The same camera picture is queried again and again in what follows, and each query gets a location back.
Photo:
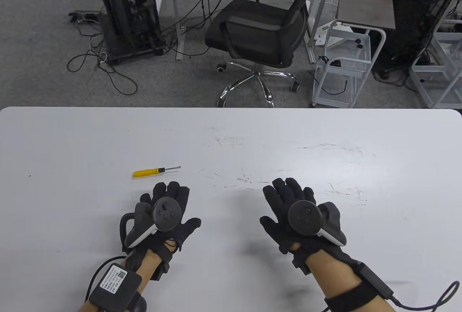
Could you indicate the person's right hand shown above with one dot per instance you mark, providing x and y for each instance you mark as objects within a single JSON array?
[{"x": 285, "y": 196}]

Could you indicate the person's left hand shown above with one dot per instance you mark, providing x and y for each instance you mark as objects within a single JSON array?
[{"x": 179, "y": 234}]

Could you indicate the person's right forearm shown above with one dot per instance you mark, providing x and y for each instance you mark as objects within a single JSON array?
[{"x": 332, "y": 279}]

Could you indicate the person's left forearm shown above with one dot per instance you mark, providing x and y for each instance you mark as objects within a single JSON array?
[{"x": 147, "y": 272}]

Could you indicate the black controller with buttons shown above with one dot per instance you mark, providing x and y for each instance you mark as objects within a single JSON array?
[{"x": 166, "y": 214}]

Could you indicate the black controller plain face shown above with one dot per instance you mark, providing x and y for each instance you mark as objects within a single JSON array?
[{"x": 305, "y": 216}]

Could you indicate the white trolley cart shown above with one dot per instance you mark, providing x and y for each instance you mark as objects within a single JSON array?
[{"x": 341, "y": 65}]

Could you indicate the black office chair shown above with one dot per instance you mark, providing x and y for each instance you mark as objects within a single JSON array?
[{"x": 252, "y": 34}]

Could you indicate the white slanted table leg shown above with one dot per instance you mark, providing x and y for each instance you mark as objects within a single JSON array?
[{"x": 319, "y": 9}]

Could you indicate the black computer tower on cart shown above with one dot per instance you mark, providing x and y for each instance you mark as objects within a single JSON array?
[{"x": 121, "y": 20}]

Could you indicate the large black computer tower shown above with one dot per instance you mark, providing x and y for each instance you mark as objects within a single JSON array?
[{"x": 411, "y": 12}]

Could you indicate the black power strip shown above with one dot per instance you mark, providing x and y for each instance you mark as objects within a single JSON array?
[{"x": 83, "y": 16}]

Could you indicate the black labelled wrist camera box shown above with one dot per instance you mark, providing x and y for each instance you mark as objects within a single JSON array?
[{"x": 115, "y": 286}]

